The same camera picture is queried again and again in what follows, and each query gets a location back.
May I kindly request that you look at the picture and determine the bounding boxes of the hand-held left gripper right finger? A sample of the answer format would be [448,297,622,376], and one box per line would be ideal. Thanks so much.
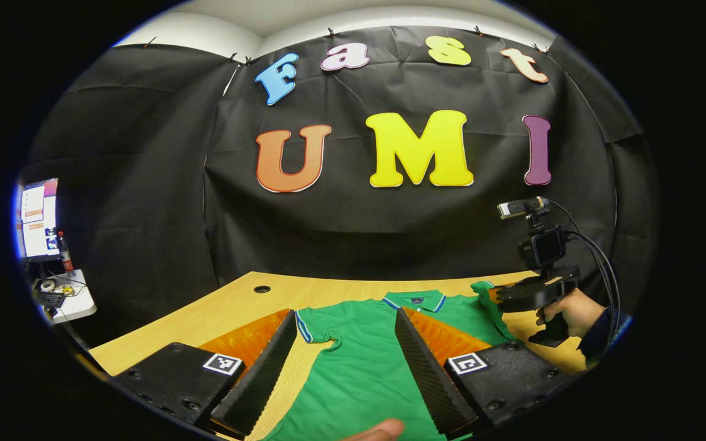
[395,307,577,439]

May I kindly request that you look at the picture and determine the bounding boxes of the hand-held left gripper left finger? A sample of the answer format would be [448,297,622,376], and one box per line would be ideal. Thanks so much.
[111,309,298,439]

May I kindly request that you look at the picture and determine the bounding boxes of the green T-shirt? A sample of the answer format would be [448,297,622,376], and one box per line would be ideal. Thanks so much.
[261,281,516,441]

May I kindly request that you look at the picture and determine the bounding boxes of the black backdrop cloth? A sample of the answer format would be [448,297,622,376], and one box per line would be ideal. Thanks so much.
[22,24,660,350]

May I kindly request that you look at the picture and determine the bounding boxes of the small white side table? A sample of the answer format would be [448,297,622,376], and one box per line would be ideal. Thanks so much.
[37,269,97,324]

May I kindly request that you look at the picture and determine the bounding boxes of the red bottle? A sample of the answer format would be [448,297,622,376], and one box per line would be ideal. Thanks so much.
[58,231,75,273]

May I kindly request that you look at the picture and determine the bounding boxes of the computer monitor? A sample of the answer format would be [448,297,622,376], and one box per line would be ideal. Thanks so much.
[19,178,61,261]

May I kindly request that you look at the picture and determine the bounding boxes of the black cable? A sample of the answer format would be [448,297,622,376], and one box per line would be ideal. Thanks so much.
[564,232,615,331]
[549,199,622,350]

